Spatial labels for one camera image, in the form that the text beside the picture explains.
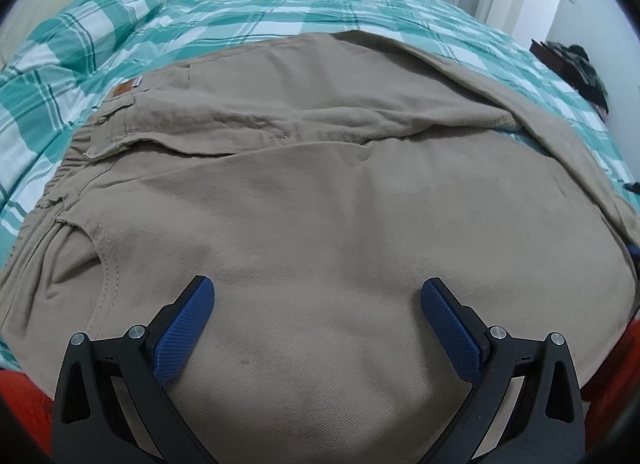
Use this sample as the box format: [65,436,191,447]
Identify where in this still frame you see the pile of dark clothes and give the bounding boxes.
[545,41,612,116]

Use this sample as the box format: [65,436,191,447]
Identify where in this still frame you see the green white checked duvet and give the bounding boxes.
[0,0,640,367]

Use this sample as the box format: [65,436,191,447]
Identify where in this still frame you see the khaki pants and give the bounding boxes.
[0,30,640,464]

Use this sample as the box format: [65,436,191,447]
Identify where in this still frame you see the dark wooden cabinet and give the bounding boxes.
[529,39,571,81]

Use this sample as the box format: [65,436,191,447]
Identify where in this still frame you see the orange bed sheet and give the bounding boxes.
[0,264,640,450]

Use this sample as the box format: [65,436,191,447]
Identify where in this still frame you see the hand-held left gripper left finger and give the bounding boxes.
[51,275,221,464]

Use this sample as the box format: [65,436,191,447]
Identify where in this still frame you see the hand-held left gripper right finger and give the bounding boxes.
[420,277,587,464]

